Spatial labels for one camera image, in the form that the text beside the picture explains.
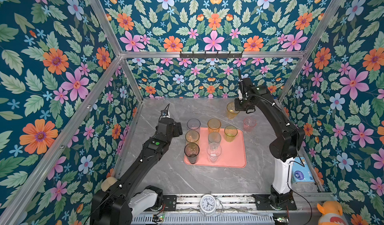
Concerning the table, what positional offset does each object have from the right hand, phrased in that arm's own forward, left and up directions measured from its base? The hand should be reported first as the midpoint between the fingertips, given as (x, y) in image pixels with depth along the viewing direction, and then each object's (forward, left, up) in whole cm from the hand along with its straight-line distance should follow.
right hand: (239, 106), depth 88 cm
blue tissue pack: (-35, -30, -15) cm, 48 cm away
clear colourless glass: (-22, +16, -15) cm, 30 cm away
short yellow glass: (-5, +5, +1) cm, 7 cm away
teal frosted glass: (-12, +15, -14) cm, 24 cm away
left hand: (-11, +37, +1) cm, 39 cm away
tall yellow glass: (-6, +15, -11) cm, 19 cm away
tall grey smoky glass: (-23, +28, -10) cm, 38 cm away
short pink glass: (0, -10, -18) cm, 21 cm away
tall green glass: (-12, +29, -13) cm, 34 cm away
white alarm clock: (-47, +19, -17) cm, 54 cm away
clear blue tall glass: (-8, +27, -7) cm, 29 cm away
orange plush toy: (-52, -38, -17) cm, 66 cm away
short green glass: (-8, +4, -17) cm, 19 cm away
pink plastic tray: (-21, +3, -20) cm, 29 cm away
